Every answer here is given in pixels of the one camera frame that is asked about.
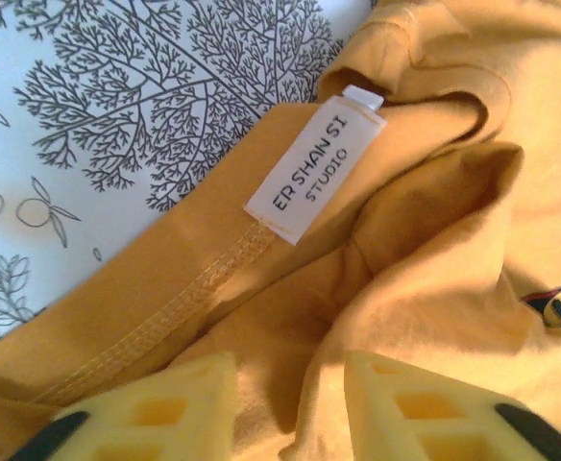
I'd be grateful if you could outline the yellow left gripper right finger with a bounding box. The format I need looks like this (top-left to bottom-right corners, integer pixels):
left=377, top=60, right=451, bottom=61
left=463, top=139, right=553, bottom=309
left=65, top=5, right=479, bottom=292
left=345, top=350, right=561, bottom=461

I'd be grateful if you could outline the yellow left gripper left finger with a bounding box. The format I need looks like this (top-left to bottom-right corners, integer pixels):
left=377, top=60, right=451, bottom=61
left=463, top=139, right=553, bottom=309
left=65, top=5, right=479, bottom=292
left=15, top=350, right=239, bottom=461

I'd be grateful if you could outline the yellow printed t-shirt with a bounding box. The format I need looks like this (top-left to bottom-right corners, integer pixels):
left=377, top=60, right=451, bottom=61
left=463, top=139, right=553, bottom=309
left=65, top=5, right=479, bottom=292
left=0, top=0, right=561, bottom=461

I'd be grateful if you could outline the floral patterned table cover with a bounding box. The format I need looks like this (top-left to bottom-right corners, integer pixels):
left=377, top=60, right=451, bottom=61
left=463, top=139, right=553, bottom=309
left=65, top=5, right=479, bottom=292
left=0, top=0, right=378, bottom=352

